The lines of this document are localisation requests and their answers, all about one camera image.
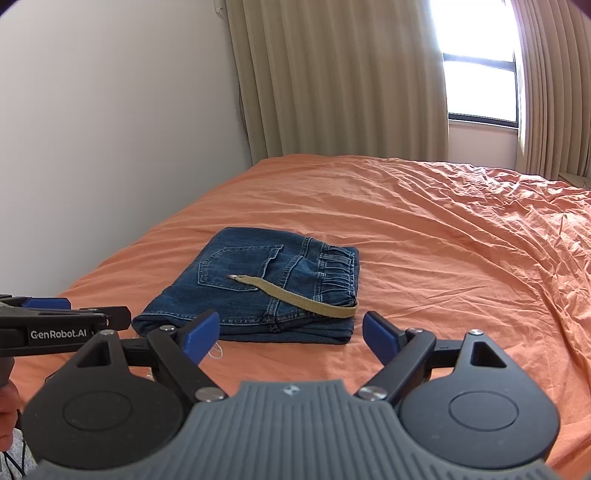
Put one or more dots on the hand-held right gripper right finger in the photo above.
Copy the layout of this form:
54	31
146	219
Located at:
378	337

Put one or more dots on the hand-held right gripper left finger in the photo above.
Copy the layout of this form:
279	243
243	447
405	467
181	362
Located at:
201	337

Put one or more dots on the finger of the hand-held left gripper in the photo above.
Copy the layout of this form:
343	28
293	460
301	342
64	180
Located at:
46	303
117	317

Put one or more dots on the blue denim pants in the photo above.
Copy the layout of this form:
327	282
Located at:
249	286

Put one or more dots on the person's left hand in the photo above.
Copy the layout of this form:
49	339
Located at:
7	415

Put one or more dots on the tan fabric belt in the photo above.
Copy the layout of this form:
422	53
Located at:
300	302

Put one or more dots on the orange bed cover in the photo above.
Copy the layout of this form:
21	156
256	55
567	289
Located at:
438	258

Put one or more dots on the beige padded headboard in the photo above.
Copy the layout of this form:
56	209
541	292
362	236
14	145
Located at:
576	180

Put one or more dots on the wide beige curtain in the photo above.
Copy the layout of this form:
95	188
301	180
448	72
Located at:
332	78

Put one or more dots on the narrow beige curtain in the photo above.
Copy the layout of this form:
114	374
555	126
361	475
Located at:
554	92

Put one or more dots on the window with dark frame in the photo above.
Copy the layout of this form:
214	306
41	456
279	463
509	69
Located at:
480	60

